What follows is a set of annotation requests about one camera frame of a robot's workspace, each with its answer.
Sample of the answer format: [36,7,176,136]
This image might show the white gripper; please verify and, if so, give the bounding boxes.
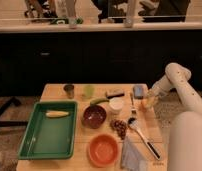
[144,85,166,109]

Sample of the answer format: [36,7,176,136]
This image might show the red yellow apple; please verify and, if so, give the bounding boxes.
[141,99,152,109]

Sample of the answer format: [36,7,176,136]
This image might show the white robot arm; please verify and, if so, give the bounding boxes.
[144,63,202,171]

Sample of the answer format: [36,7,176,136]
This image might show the blue sponge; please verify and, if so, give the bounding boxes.
[133,85,144,99]

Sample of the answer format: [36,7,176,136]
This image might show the white cup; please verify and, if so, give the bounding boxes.
[109,97,124,115]

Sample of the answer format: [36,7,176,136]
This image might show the blackboard eraser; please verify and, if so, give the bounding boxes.
[106,90,125,99]

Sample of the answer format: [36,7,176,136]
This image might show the bunch of brown grapes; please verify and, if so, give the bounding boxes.
[110,119,127,140]

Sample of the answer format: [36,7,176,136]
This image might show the wooden table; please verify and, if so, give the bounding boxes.
[16,84,167,171]

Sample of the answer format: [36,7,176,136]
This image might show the green banana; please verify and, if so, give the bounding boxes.
[90,98,109,105]

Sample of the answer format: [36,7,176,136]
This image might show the dark red bowl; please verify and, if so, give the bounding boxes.
[82,105,107,129]

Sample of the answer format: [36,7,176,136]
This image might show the light green cup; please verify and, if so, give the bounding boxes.
[83,84,94,99]

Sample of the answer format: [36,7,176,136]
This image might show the grey blue cloth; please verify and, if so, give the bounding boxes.
[120,136,148,171]

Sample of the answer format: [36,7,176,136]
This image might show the orange bowl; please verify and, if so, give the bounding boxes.
[87,134,119,168]

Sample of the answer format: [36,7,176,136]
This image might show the metal cup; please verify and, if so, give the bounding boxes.
[64,84,74,99]

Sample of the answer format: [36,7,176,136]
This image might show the yellow corn cob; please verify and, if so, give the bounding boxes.
[46,111,69,118]

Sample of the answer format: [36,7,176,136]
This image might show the green plastic tray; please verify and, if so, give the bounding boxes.
[18,101,77,160]

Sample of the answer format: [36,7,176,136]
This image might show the green object on ledge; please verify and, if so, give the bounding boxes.
[50,18,83,25]

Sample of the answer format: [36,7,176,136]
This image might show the black office chair base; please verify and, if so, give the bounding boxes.
[0,97,28,127]

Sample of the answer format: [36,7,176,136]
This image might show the black handled spoon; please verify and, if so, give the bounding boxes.
[128,117,161,160]

